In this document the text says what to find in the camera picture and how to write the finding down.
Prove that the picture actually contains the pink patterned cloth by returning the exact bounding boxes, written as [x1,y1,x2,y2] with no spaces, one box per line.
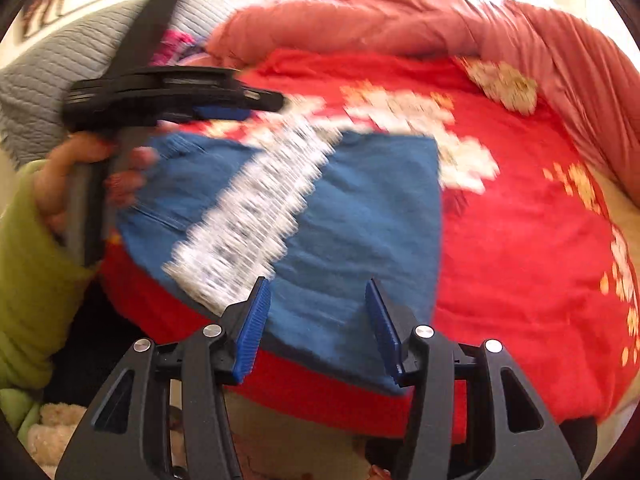
[160,29,211,68]

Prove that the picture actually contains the beige plush toy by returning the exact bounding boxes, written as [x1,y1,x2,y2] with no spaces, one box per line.
[25,402,88,478]

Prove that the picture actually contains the salmon pink comforter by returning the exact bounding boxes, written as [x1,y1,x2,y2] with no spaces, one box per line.
[205,0,640,206]

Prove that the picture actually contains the cream floral cloth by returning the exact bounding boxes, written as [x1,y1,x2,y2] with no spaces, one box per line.
[462,57,541,113]

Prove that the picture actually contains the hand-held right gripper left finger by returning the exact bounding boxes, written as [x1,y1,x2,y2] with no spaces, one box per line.
[55,276,272,480]

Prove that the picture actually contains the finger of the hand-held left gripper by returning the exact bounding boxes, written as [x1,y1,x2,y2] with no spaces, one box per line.
[192,77,287,122]

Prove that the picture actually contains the grey quilted headboard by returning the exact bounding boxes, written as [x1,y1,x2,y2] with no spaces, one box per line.
[0,0,261,166]

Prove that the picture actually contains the person's left hand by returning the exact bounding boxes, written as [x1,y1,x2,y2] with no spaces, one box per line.
[32,132,161,241]

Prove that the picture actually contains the red floral blanket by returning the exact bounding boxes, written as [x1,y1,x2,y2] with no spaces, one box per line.
[97,49,640,436]

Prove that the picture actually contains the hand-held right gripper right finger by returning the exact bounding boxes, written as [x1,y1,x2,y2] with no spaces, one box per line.
[365,278,583,480]

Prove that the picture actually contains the blue pants with lace trim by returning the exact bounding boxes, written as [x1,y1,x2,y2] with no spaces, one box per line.
[115,110,443,396]

